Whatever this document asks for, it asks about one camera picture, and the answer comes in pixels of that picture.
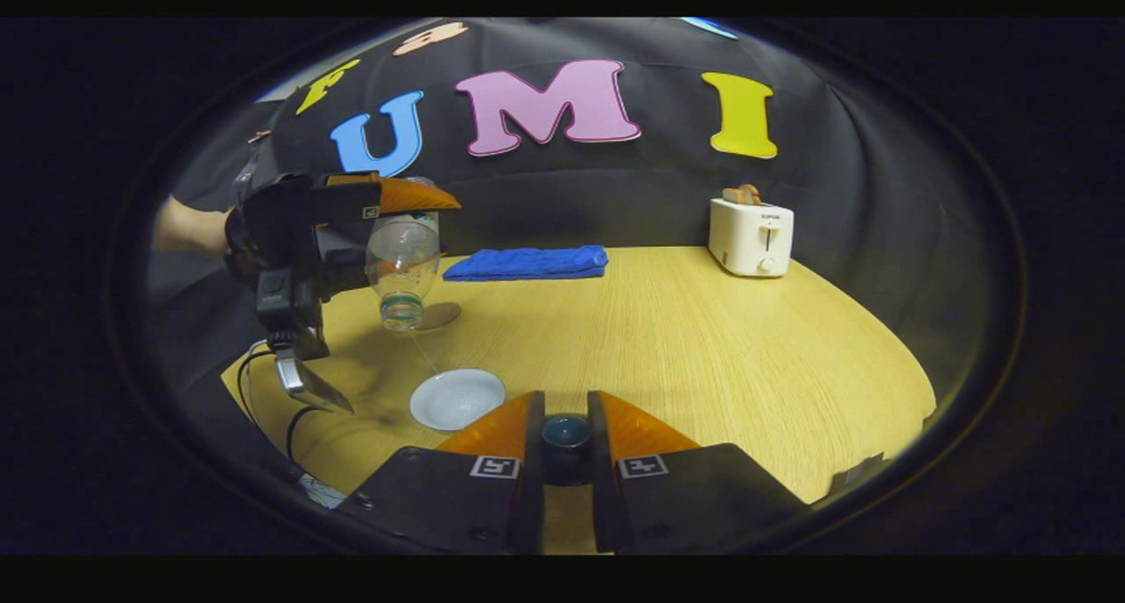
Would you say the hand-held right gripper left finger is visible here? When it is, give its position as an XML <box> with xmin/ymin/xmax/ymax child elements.
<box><xmin>338</xmin><ymin>390</ymin><xmax>547</xmax><ymax>556</ymax></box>

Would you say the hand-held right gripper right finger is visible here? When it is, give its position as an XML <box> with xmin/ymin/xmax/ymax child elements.
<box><xmin>587</xmin><ymin>390</ymin><xmax>811</xmax><ymax>555</ymax></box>

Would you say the clear plastic water bottle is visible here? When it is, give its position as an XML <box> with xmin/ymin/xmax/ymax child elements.
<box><xmin>366</xmin><ymin>177</ymin><xmax>441</xmax><ymax>333</ymax></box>

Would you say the white teacup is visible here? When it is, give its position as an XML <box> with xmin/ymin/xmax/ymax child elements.
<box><xmin>410</xmin><ymin>368</ymin><xmax>507</xmax><ymax>432</ymax></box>

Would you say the dark blue teacup lid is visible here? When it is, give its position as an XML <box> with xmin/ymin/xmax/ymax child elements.
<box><xmin>541</xmin><ymin>414</ymin><xmax>593</xmax><ymax>487</ymax></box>

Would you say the round brown coaster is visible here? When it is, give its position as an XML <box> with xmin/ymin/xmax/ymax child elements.
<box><xmin>413</xmin><ymin>301</ymin><xmax>462</xmax><ymax>332</ymax></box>

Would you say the blue folded towel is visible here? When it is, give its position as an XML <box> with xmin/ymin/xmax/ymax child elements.
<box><xmin>442</xmin><ymin>245</ymin><xmax>609</xmax><ymax>282</ymax></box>

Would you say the white toaster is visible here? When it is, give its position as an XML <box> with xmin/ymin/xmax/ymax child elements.
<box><xmin>708</xmin><ymin>198</ymin><xmax>795</xmax><ymax>278</ymax></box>

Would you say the black cable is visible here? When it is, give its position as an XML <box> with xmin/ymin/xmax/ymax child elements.
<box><xmin>235</xmin><ymin>344</ymin><xmax>275</xmax><ymax>430</ymax></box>
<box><xmin>285</xmin><ymin>404</ymin><xmax>333</xmax><ymax>465</ymax></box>

